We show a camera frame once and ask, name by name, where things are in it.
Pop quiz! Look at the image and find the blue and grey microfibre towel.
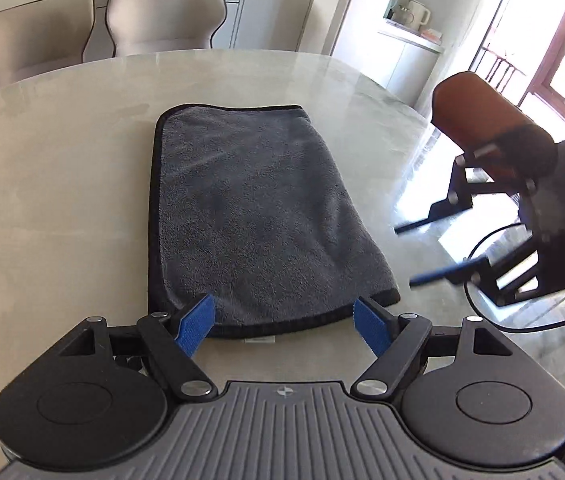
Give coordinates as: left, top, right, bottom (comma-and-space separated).
148, 104, 400, 338

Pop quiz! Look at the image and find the brown leather chair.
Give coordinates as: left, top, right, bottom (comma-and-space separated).
431, 72, 545, 182

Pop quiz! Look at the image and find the white side counter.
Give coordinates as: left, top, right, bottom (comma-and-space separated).
342, 19, 447, 111

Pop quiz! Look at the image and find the white electric kettle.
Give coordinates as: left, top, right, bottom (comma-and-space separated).
392, 0, 431, 32

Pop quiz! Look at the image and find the right grey dining chair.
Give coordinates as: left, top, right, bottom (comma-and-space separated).
106, 0, 227, 58

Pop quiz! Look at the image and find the grey dining chair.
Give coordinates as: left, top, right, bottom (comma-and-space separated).
106, 0, 227, 58
0, 0, 96, 88

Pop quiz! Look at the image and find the left grey dining chair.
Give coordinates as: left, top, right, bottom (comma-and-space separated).
0, 0, 96, 88

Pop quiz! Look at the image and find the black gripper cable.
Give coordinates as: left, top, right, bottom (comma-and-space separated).
461, 222, 565, 334

